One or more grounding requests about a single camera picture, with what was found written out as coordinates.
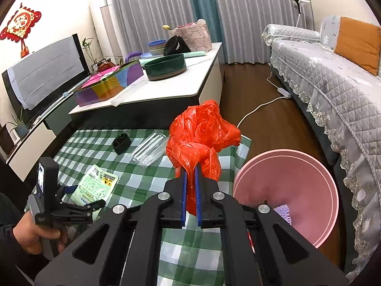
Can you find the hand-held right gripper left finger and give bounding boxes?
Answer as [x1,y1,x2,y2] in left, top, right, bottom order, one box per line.
[34,169,188,286]

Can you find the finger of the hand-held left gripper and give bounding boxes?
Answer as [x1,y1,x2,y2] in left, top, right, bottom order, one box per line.
[52,199,106,225]
[55,184,80,204]

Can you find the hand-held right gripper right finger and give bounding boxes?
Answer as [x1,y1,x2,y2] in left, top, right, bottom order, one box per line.
[194,166,348,286]

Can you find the green white printed packet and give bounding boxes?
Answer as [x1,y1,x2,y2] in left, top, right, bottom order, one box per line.
[70,163,119,207]

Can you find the red plastic bag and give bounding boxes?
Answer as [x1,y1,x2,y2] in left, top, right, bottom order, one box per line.
[165,99,242,217]

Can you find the purple foam net sleeve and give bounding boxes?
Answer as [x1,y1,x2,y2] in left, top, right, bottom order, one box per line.
[272,204,294,226]

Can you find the pink plastic bin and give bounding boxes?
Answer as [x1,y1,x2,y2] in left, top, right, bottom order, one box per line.
[233,149,339,249]

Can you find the person's left forearm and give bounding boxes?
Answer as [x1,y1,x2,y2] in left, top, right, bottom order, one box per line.
[0,193,40,283]

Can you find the person's left hand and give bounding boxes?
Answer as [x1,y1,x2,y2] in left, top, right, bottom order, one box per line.
[12,214,70,255]

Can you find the television stand cabinet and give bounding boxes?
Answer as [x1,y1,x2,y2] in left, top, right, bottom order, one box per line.
[5,65,126,183]

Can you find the green white checked tablecloth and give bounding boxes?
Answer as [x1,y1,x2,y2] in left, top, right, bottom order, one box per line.
[52,128,253,286]

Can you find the dark wicker basket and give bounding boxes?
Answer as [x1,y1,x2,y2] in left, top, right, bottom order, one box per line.
[0,123,15,156]

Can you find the clear plastic packaging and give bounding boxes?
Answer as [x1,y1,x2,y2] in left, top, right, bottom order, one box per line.
[130,131,168,168]

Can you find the small potted plant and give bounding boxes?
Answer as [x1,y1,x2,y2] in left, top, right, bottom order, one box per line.
[5,105,30,139]

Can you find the black plastic holder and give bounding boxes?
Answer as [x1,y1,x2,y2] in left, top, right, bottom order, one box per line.
[112,134,132,155]

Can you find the colourful tin box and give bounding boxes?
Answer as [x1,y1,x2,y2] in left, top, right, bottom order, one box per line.
[73,59,144,107]

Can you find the black television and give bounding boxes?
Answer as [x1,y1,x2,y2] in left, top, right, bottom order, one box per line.
[1,33,90,120]

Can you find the white coffee table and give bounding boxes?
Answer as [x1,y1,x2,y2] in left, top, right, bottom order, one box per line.
[68,42,223,132]

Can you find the clear plastic strip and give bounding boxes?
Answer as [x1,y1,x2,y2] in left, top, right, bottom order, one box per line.
[111,79,148,107]

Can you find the red teapot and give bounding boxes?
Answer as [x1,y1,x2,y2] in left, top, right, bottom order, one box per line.
[96,60,115,73]

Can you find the dark green round bowl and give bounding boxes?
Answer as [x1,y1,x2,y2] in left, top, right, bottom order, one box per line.
[143,53,187,81]

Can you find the bamboo plant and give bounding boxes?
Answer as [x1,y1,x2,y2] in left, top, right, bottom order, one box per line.
[81,37,99,72]

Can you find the mint green tray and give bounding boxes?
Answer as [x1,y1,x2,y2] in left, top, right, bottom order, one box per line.
[140,50,207,66]

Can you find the black cloth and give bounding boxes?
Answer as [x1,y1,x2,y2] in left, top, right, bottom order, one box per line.
[163,35,192,57]

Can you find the stack of pastel bowls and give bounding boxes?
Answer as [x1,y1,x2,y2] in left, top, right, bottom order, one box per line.
[140,39,167,59]

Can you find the pink lace basket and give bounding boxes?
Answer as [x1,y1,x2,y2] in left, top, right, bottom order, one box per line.
[169,22,213,53]

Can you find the white standing air conditioner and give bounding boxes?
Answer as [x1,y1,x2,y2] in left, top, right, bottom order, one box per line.
[90,0,124,66]

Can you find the grey quilted sofa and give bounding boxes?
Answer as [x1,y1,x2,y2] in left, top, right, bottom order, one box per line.
[261,15,381,281]

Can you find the teal curtain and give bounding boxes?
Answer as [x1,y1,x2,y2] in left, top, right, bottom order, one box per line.
[184,0,226,63]

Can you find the grey curtain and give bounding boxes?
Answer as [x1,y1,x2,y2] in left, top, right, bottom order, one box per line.
[208,0,313,65]
[101,0,197,57]

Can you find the white floor lamp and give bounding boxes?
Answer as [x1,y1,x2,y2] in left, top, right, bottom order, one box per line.
[291,0,312,27]

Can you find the orange cushion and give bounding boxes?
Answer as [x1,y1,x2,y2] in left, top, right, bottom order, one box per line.
[334,16,381,77]

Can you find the white power cable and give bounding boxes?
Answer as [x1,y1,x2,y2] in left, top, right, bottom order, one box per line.
[236,71,291,127]

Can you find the red knot wall decoration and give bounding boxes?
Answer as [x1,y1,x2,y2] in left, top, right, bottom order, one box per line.
[0,3,42,59]

